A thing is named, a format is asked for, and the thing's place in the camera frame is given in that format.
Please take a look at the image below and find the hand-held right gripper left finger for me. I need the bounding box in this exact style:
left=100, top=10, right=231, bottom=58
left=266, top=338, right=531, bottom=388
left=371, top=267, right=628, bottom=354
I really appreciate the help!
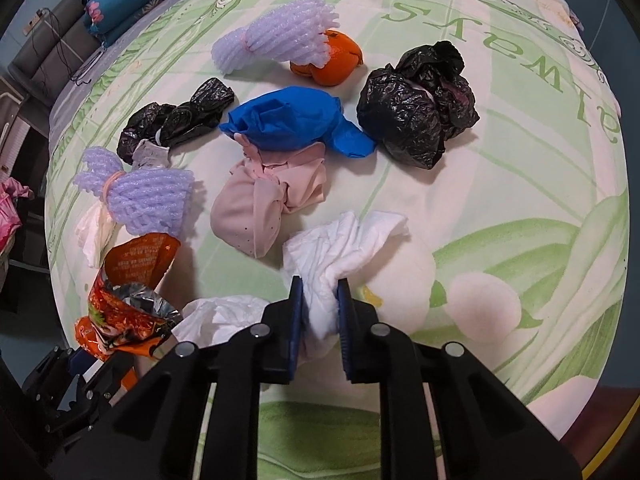
left=47, top=275, right=306, bottom=480

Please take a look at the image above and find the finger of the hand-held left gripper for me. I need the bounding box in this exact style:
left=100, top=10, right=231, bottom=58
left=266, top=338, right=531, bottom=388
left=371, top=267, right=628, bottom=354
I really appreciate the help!
left=72, top=349, right=137, bottom=413

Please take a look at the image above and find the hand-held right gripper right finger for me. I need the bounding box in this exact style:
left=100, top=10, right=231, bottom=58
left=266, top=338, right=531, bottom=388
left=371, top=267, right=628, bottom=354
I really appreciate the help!
left=336, top=279, right=583, bottom=480

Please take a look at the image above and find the white tissue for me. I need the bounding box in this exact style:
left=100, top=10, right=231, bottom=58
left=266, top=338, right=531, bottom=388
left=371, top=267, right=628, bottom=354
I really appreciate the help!
left=75, top=205, right=121, bottom=268
left=281, top=211, right=411, bottom=356
left=170, top=296, right=271, bottom=348

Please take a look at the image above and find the orange foil snack wrapper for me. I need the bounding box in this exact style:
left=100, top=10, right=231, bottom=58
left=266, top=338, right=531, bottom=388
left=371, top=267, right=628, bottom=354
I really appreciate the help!
left=75, top=232, right=183, bottom=391

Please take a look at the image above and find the pink crumpled cloth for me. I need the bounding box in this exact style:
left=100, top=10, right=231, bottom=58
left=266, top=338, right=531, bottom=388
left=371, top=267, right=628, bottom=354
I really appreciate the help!
left=210, top=132, right=328, bottom=260

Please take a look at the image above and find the pink plastic bag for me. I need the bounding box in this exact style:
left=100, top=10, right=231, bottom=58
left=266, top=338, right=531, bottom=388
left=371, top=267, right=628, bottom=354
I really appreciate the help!
left=0, top=177, right=33, bottom=256

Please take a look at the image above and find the blue crumpled cloth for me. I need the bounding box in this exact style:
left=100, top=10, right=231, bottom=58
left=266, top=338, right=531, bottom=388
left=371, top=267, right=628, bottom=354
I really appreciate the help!
left=220, top=86, right=377, bottom=158

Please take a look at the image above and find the green printed bedsheet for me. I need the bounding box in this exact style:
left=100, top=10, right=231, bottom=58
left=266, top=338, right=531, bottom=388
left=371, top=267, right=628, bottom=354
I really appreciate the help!
left=45, top=0, right=631, bottom=480

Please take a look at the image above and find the small white paper scrap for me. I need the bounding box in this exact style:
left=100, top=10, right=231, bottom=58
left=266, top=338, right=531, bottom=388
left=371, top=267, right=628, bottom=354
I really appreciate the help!
left=131, top=139, right=171, bottom=168

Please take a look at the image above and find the large black plastic bag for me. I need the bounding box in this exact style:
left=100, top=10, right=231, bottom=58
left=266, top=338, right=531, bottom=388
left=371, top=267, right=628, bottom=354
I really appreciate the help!
left=356, top=40, right=480, bottom=171

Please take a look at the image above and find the small black plastic bag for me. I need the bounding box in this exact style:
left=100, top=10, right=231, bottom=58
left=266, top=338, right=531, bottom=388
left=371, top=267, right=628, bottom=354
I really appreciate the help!
left=117, top=77, right=236, bottom=163

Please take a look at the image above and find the orange peel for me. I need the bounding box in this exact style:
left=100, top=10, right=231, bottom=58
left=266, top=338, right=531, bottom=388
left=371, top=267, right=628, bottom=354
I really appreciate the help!
left=290, top=30, right=363, bottom=86

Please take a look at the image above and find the grey padded headboard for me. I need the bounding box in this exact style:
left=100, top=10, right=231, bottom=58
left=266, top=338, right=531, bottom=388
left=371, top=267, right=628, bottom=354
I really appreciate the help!
left=12, top=0, right=101, bottom=106

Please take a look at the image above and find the blue floral pillow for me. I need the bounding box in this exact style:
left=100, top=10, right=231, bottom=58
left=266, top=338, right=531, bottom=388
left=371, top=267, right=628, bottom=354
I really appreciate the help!
left=84, top=0, right=208, bottom=43

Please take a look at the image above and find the black cable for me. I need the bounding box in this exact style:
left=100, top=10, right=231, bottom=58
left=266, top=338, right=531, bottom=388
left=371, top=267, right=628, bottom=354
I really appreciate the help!
left=47, top=7, right=103, bottom=86

